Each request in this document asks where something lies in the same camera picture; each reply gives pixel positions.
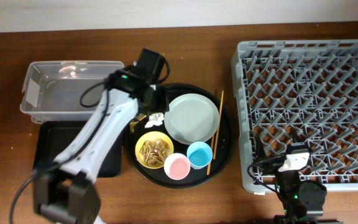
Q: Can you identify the white tissue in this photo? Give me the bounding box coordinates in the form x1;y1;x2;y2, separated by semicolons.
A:
145;113;164;128

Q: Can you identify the brown gold coffee wrapper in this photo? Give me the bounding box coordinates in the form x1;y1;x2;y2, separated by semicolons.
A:
129;113;147;133

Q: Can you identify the yellow bowl with food scraps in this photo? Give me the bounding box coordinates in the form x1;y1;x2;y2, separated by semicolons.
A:
135;131;174;169

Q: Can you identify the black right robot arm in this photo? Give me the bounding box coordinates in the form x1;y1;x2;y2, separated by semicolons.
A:
254;134;327;224

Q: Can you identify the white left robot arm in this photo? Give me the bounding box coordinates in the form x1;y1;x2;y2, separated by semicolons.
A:
33;68;168;223

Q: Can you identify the grey dishwasher rack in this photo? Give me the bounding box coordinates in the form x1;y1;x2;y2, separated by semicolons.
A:
231;39;358;194

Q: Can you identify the pale green plate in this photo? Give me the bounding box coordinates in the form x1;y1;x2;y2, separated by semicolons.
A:
164;93;219;145

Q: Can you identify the short wooden chopstick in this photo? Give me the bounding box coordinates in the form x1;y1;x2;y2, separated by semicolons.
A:
206;134;215;176

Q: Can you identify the round black serving tray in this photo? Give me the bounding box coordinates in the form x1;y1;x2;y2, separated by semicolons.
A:
124;84;234;189

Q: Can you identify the blue cup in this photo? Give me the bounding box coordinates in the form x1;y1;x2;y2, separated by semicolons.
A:
186;142;210;170

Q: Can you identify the pink cup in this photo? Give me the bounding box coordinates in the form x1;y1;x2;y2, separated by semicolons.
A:
163;153;191;180

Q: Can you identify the long wooden chopstick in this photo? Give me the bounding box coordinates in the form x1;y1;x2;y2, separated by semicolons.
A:
213;90;224;160

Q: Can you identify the clear plastic bin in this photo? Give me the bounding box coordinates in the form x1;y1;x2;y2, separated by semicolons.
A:
20;60;124;123

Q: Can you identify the black rectangular tray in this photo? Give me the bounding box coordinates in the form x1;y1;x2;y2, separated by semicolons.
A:
33;121;124;178

